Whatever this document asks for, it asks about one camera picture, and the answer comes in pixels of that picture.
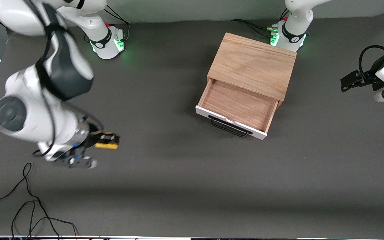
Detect yellow cube block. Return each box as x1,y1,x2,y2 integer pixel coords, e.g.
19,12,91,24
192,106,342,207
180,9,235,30
95,133,119,150

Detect wooden drawer with white front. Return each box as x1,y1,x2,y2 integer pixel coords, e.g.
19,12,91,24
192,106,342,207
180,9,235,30
195,78,279,140

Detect black metal drawer handle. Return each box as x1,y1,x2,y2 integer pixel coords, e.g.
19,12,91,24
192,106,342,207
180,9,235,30
208,115,253,138

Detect wooden drawer cabinet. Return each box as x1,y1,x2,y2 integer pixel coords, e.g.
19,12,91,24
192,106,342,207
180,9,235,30
207,32,297,108

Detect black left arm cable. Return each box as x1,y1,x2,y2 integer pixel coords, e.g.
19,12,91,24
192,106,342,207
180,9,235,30
359,45,384,84

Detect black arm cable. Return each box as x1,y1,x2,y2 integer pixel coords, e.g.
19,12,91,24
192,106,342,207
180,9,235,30
359,45,384,84
34,0,104,157

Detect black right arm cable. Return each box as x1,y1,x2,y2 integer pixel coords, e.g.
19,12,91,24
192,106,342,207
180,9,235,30
34,0,104,157

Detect thin black camera cable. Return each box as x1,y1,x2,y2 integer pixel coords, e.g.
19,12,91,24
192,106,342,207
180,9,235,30
0,163,79,240

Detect black right base cables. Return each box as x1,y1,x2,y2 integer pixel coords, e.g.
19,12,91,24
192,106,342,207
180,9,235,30
105,4,131,42

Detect black base cables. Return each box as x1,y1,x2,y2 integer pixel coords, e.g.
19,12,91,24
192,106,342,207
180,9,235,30
105,4,131,42
231,18,274,38

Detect black left base cables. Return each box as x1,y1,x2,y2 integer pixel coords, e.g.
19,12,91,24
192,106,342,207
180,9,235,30
231,18,274,38

